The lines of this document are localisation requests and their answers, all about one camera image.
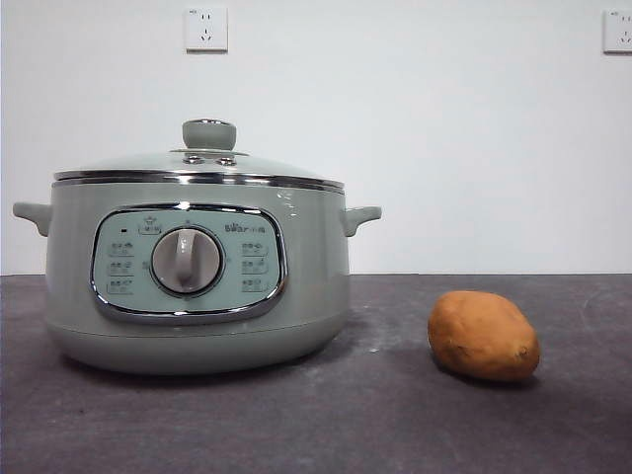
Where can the glass lid with green knob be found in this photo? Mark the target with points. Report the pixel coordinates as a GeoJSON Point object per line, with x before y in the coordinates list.
{"type": "Point", "coordinates": [209, 135]}

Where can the brown potato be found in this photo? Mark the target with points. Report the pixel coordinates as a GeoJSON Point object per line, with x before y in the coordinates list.
{"type": "Point", "coordinates": [481, 336]}

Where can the pale green electric cooking pot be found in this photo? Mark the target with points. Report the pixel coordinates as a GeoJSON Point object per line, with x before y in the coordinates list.
{"type": "Point", "coordinates": [316, 276]}

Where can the white wall socket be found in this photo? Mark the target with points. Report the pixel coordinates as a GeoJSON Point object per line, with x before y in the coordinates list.
{"type": "Point", "coordinates": [619, 32]}
{"type": "Point", "coordinates": [207, 29]}

